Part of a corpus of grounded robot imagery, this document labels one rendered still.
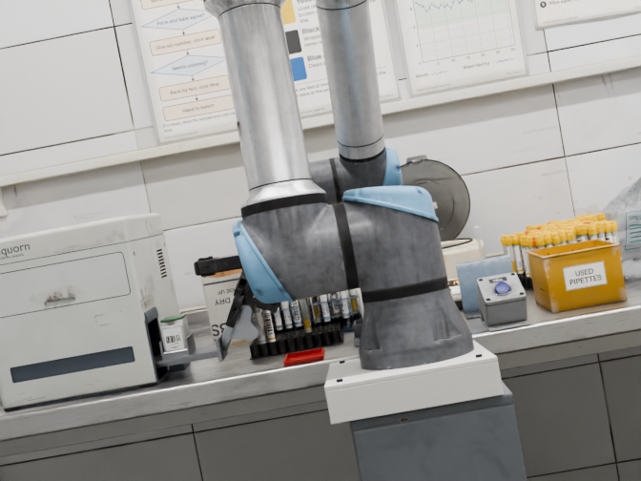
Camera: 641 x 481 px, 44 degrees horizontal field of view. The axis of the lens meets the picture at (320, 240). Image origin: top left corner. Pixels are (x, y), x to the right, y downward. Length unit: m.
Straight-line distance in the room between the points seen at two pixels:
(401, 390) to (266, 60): 0.45
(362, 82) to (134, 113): 0.99
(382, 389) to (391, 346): 0.06
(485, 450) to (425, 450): 0.07
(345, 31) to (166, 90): 0.96
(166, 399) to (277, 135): 0.55
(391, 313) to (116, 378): 0.60
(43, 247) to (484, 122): 1.11
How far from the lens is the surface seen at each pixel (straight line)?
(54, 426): 1.47
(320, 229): 1.02
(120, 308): 1.43
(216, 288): 1.69
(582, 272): 1.45
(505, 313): 1.38
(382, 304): 1.03
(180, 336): 1.44
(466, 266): 1.51
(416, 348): 1.01
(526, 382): 2.11
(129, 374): 1.45
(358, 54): 1.19
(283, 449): 2.12
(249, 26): 1.08
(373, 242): 1.01
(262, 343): 1.49
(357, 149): 1.25
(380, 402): 0.98
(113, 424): 1.47
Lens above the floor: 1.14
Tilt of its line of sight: 3 degrees down
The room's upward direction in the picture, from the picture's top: 10 degrees counter-clockwise
